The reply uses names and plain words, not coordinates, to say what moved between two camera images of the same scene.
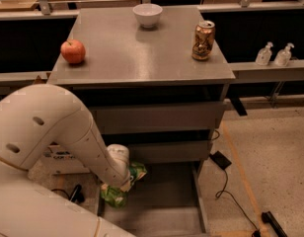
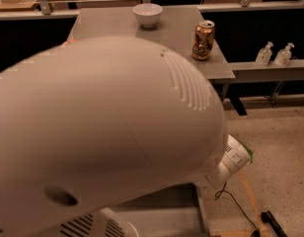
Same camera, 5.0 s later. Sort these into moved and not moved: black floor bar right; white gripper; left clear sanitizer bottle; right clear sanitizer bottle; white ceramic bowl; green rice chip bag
Moved: white gripper; green rice chip bag
Not moved: left clear sanitizer bottle; right clear sanitizer bottle; white ceramic bowl; black floor bar right
